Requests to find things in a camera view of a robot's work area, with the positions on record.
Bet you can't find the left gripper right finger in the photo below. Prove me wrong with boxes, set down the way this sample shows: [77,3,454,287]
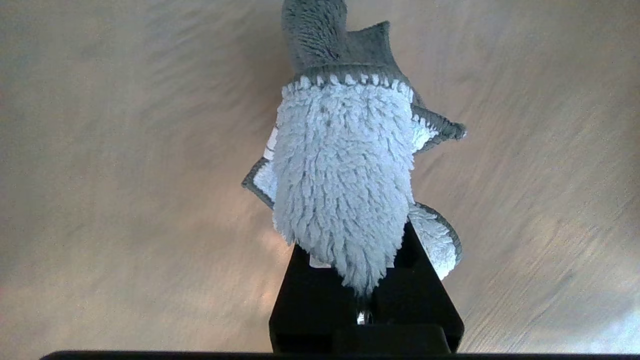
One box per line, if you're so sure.
[368,220,465,354]

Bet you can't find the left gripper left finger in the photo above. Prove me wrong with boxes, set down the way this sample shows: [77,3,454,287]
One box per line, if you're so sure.
[269,243,362,354]

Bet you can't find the grey and white fluffy cloth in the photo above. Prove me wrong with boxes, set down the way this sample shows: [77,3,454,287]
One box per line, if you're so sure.
[241,0,468,297]

